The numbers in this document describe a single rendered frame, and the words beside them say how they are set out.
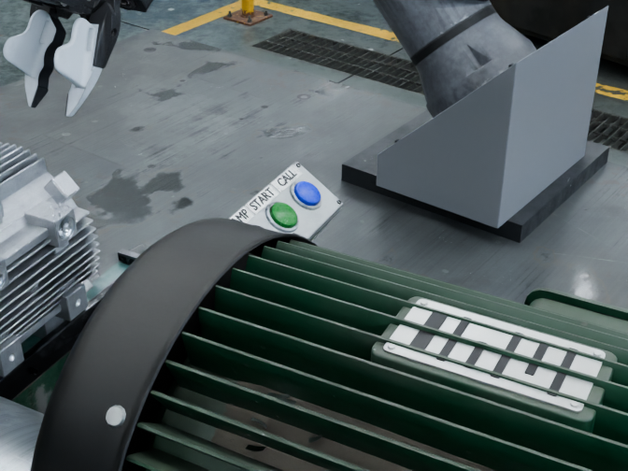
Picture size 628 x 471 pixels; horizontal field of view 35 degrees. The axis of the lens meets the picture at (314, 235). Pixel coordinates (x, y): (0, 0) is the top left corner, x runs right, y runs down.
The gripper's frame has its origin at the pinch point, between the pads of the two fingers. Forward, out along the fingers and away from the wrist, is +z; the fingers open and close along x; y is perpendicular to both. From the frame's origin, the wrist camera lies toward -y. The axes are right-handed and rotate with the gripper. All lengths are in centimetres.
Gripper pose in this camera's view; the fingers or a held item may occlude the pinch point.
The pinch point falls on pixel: (57, 99)
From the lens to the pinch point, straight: 101.1
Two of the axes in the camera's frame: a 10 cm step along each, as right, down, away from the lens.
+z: -2.3, 9.7, 0.7
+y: -4.0, -0.3, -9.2
